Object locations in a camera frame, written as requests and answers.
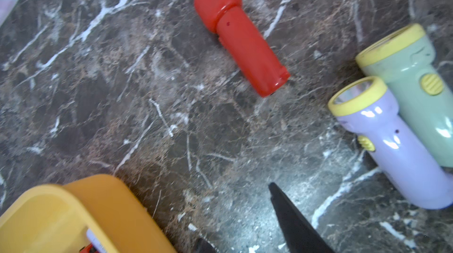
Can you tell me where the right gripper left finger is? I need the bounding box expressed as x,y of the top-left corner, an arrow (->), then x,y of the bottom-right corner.
195,238 -> 216,253

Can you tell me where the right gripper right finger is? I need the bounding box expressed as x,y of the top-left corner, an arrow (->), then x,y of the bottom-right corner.
268,182 -> 335,253

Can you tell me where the purple flashlight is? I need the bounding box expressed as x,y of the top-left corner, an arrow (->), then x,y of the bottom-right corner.
327,76 -> 453,209

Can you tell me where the yellow plastic tray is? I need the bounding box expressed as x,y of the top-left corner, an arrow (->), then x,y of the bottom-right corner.
1,174 -> 176,253

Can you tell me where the pale green flashlight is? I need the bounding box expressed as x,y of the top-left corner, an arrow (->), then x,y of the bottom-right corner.
356,23 -> 453,168

